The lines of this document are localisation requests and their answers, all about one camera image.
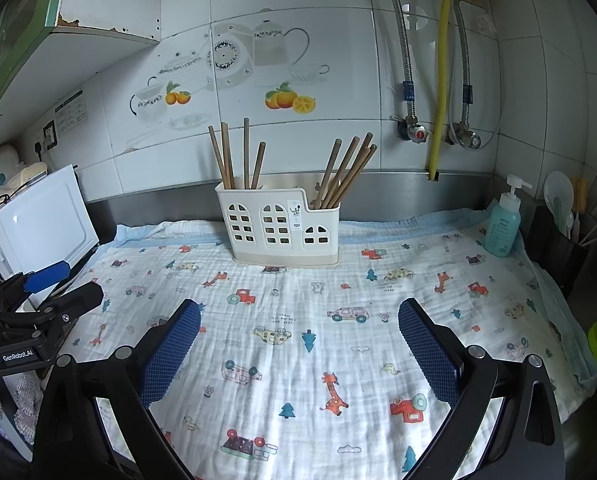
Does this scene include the cream plastic utensil holder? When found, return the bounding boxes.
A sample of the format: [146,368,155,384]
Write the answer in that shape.
[215,182,340,266]

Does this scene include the teal soap dispenser bottle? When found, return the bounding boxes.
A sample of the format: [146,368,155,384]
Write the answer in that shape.
[483,174,535,257]

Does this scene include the white textured wrap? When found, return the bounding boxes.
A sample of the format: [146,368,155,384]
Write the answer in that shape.
[0,374,45,452]

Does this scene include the beige kitchen appliance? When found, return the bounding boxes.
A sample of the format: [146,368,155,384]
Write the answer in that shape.
[0,144,50,187]

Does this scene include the short braided metal hose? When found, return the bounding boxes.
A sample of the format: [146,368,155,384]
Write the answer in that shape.
[450,0,505,149]

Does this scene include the yellow gas hose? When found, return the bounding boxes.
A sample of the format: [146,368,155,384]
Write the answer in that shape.
[427,0,453,181]

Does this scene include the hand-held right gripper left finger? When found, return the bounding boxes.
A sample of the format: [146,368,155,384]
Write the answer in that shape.
[31,297,202,480]

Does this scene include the green wall cabinet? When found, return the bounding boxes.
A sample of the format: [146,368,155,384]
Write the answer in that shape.
[0,0,74,127]

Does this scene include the long braided metal hose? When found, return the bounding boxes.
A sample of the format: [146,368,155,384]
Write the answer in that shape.
[378,0,420,127]

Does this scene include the white plastic spoon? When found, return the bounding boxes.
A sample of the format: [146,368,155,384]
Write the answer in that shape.
[544,170,577,227]

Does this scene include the metal water valve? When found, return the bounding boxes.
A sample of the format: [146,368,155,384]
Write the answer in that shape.
[445,122,482,150]
[390,115,430,144]

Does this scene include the white countertop oven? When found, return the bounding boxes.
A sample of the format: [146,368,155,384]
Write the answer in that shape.
[0,163,100,312]

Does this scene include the group of wooden chopsticks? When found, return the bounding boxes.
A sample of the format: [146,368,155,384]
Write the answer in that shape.
[208,118,379,210]

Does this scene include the white instruction sticker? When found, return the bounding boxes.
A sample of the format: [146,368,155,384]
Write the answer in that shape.
[54,89,90,136]

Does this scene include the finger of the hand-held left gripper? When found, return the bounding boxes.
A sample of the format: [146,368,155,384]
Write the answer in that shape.
[27,281,106,327]
[1,259,72,297]

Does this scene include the black utensil container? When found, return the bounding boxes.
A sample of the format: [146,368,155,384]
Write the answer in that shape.
[527,204,595,302]

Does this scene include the printed white muslin cloth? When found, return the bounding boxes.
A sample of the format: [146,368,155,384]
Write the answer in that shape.
[61,207,597,474]

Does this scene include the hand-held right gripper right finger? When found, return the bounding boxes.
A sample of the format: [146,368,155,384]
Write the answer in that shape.
[397,297,566,480]

